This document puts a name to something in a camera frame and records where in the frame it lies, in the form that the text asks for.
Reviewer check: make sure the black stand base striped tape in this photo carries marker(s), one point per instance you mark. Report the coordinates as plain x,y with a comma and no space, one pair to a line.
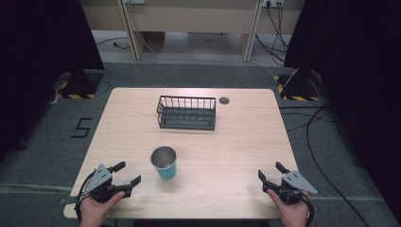
78,84
298,88

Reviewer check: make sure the black curtain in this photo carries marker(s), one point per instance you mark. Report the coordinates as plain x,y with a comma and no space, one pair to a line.
356,94
38,63

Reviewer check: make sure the round table grommet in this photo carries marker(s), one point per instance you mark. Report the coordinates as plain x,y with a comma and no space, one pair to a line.
224,100

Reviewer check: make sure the person's left hand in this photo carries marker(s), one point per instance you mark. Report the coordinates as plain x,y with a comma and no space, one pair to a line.
97,209

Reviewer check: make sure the beige wooden desk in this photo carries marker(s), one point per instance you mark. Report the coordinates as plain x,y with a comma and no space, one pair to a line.
192,22

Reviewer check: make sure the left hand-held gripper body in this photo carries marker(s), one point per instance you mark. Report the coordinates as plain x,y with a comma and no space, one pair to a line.
102,184

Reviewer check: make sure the teal metal cup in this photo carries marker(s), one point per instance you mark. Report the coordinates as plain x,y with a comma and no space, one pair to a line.
164,164

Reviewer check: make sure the person's right hand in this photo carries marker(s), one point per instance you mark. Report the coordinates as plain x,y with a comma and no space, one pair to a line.
291,213

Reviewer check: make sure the white wall socket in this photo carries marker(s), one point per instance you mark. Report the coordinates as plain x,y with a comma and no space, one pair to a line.
272,3

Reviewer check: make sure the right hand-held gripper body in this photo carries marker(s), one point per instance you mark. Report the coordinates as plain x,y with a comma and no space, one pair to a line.
291,187

